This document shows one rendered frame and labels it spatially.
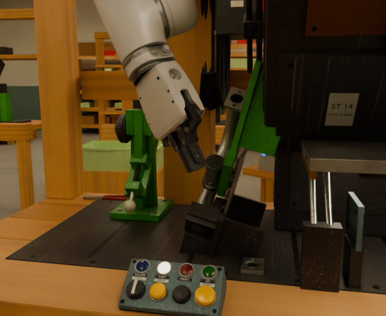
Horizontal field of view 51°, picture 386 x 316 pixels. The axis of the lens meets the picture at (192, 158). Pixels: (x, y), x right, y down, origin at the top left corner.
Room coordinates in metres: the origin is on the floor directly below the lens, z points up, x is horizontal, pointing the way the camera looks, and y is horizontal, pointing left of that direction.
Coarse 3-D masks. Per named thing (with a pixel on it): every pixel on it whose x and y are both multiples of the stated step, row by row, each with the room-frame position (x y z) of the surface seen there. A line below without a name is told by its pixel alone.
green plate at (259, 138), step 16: (256, 64) 0.73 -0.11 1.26; (256, 80) 0.73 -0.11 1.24; (256, 96) 0.74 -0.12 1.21; (240, 112) 0.73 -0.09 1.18; (256, 112) 0.74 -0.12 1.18; (240, 128) 0.73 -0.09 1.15; (256, 128) 0.74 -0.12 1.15; (272, 128) 0.73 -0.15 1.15; (240, 144) 0.74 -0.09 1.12; (256, 144) 0.74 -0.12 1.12; (272, 144) 0.73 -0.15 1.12
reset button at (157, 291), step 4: (156, 284) 0.55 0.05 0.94; (160, 284) 0.55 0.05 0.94; (152, 288) 0.54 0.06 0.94; (156, 288) 0.54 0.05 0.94; (160, 288) 0.54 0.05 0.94; (164, 288) 0.54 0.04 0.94; (152, 292) 0.54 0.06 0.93; (156, 292) 0.54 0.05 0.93; (160, 292) 0.54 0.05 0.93; (164, 292) 0.54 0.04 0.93; (152, 296) 0.54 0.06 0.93; (156, 296) 0.53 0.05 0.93; (160, 296) 0.53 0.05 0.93
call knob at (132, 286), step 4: (132, 280) 0.56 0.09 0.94; (136, 280) 0.55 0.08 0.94; (128, 284) 0.55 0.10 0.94; (132, 284) 0.55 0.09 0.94; (136, 284) 0.55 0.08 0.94; (140, 284) 0.55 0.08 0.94; (128, 288) 0.55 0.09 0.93; (132, 288) 0.54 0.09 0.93; (136, 288) 0.54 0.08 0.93; (140, 288) 0.54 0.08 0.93; (128, 292) 0.54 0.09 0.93; (132, 292) 0.54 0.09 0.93; (136, 292) 0.54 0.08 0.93; (140, 292) 0.54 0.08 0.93; (132, 296) 0.54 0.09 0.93; (136, 296) 0.54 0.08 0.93
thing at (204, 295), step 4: (200, 288) 0.53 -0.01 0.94; (204, 288) 0.53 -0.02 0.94; (208, 288) 0.53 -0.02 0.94; (212, 288) 0.54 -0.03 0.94; (196, 292) 0.53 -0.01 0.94; (200, 292) 0.53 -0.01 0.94; (204, 292) 0.53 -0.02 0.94; (208, 292) 0.53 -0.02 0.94; (212, 292) 0.53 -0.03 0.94; (196, 296) 0.53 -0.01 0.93; (200, 296) 0.52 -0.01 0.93; (204, 296) 0.52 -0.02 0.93; (208, 296) 0.52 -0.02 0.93; (212, 296) 0.52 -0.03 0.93; (196, 300) 0.52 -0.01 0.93; (200, 300) 0.52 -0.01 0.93; (204, 300) 0.52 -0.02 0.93; (208, 300) 0.52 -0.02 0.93; (212, 300) 0.52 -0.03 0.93; (200, 304) 0.52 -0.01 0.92; (204, 304) 0.52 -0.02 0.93; (208, 304) 0.52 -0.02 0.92
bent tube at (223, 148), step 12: (228, 96) 0.83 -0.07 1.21; (240, 96) 0.83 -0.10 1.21; (228, 108) 0.81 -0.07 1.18; (240, 108) 0.80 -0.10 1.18; (228, 120) 0.86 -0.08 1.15; (228, 132) 0.88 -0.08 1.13; (228, 144) 0.88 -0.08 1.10; (204, 192) 0.81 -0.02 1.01; (216, 192) 0.82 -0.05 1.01; (204, 204) 0.78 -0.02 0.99
